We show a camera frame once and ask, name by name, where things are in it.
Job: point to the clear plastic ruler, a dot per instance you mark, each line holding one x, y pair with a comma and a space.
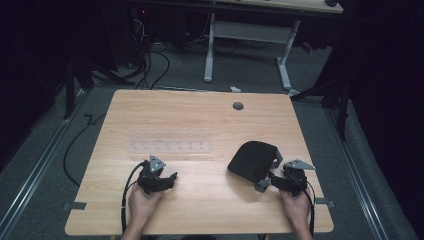
170, 141

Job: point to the person's right hand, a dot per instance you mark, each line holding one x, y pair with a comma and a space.
296, 208

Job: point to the metal floor rail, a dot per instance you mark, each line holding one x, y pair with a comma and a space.
356, 173
36, 160

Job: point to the red object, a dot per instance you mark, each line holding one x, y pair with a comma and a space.
307, 47

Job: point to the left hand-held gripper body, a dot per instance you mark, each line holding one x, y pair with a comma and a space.
149, 173

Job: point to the white-framed desk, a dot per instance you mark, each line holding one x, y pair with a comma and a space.
250, 31

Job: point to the person's left hand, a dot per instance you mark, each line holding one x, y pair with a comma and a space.
143, 205

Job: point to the grey tape strip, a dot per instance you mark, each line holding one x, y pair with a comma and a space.
75, 206
325, 202

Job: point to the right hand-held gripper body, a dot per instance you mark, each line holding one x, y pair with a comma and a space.
295, 180

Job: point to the black metal stand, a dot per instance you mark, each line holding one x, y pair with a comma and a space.
70, 86

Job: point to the white paper scrap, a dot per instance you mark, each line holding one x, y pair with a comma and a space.
235, 89

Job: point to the small black object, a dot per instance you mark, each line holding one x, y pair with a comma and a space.
331, 2

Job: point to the black tripod stand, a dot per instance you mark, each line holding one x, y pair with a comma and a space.
333, 93

